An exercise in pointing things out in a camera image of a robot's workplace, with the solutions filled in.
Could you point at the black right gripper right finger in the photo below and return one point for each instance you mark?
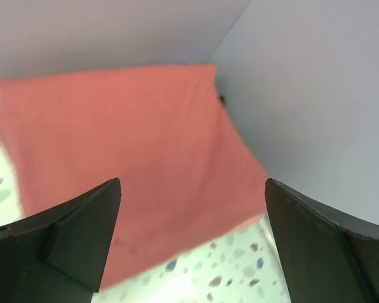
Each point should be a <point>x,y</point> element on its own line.
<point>326,255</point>

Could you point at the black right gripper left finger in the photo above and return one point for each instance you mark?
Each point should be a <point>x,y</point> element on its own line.
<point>59,255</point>

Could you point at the red t-shirt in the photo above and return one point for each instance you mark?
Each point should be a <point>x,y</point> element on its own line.
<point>186,175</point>

